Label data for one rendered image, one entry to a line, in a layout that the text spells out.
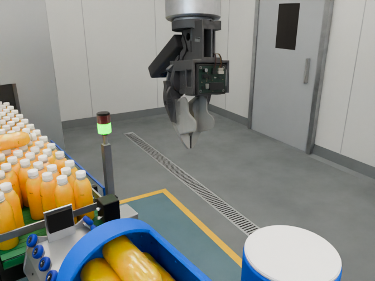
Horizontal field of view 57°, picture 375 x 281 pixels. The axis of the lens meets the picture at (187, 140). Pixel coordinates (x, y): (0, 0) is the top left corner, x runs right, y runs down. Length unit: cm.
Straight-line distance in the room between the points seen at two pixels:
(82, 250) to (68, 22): 479
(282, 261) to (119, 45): 493
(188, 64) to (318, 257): 76
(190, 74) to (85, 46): 499
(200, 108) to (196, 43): 12
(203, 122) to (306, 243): 67
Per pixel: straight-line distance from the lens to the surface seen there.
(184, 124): 58
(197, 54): 54
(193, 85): 52
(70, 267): 84
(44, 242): 139
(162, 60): 62
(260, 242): 113
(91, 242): 83
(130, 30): 571
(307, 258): 110
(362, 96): 415
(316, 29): 444
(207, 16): 56
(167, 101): 57
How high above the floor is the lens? 170
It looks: 20 degrees down
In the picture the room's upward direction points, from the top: straight up
